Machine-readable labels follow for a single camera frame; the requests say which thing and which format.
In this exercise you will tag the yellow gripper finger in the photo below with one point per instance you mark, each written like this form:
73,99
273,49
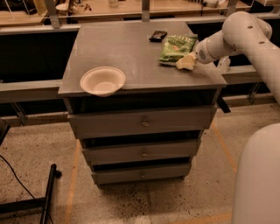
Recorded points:
187,62

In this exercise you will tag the green jalapeno chip bag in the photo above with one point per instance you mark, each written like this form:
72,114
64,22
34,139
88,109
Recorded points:
176,47

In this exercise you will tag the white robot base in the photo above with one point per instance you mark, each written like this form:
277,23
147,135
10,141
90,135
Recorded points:
257,182

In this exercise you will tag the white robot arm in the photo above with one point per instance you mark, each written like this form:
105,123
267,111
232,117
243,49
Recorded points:
241,33

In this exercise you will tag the white paper bowl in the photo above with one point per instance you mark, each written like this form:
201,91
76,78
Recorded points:
102,81

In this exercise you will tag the clear sanitizer bottle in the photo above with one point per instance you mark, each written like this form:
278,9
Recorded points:
223,64

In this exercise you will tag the small black snack packet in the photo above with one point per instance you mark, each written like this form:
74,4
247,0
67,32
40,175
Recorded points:
157,36

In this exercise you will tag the top grey drawer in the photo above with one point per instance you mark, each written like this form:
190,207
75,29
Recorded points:
139,122

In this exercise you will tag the grey drawer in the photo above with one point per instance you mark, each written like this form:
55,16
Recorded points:
127,153
139,122
141,174

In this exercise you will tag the grey drawer cabinet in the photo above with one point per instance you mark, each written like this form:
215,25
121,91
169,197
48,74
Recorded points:
87,104

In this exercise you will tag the middle grey drawer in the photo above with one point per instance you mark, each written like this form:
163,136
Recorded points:
127,153

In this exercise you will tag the bottom grey drawer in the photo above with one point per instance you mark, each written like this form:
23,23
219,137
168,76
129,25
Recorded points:
141,174

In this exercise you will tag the grey metal railing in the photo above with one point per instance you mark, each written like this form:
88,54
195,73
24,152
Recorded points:
29,90

